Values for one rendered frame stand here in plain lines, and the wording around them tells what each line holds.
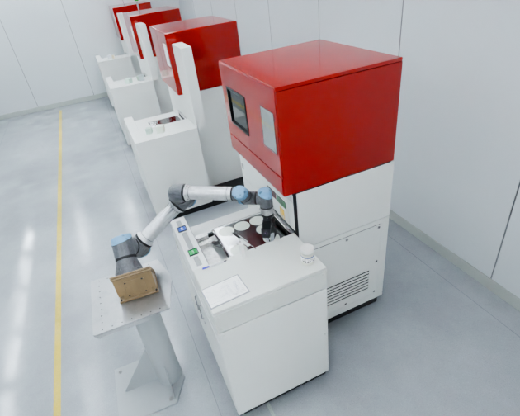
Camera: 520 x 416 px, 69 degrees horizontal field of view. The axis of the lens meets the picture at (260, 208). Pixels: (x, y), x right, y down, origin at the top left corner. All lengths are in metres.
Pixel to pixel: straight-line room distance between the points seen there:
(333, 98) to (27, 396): 2.78
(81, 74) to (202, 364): 7.99
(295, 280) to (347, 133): 0.83
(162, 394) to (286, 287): 1.28
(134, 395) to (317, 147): 1.99
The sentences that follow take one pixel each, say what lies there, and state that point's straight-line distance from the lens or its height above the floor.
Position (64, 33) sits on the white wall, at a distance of 9.76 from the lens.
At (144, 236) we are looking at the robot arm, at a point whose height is 1.04.
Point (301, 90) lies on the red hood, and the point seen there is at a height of 1.78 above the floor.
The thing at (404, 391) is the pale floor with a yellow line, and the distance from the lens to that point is 2.76.
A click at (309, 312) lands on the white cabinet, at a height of 0.69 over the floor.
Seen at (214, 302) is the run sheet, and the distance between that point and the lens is 1.91.
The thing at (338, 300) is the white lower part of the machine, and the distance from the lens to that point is 2.87.
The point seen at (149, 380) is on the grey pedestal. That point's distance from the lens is 2.92.
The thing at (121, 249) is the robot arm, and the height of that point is 1.08.
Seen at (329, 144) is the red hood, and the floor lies 1.46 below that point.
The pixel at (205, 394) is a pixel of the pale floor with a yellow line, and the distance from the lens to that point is 2.79.
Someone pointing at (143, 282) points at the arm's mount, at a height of 0.92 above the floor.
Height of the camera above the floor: 2.33
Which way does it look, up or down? 33 degrees down
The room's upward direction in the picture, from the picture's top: 7 degrees counter-clockwise
